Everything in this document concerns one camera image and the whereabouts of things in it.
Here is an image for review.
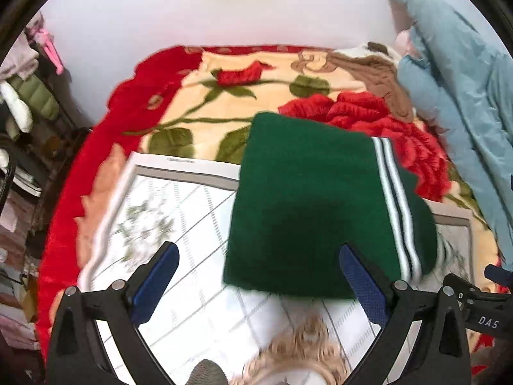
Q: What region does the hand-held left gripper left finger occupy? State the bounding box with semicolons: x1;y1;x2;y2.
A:
47;242;181;385

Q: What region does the white quilted mat grey border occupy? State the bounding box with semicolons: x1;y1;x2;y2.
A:
76;151;477;385

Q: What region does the pink clothes hanger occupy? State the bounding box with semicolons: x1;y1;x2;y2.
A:
34;28;65;76

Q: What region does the beige fuzzy cloth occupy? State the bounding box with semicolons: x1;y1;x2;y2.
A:
240;312;350;385

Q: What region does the white plush toy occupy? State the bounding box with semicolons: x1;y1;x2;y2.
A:
0;81;33;134

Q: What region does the brown knitted cloth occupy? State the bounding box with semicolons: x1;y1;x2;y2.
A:
299;42;415;124

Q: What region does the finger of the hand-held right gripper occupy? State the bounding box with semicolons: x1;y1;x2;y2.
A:
484;264;513;288

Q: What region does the red rose printed blanket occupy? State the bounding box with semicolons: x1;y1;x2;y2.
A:
37;44;513;375

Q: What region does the olive green puffer jacket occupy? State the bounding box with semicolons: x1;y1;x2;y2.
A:
8;73;62;122

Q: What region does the grey fuzzy cloth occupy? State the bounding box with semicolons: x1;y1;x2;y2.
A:
188;359;230;385

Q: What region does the green and white striped jacket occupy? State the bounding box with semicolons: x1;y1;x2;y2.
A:
222;112;442;301

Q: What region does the light blue quilt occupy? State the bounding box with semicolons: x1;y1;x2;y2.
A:
387;0;513;273

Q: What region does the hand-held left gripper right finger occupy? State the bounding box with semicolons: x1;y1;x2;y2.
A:
339;243;472;385

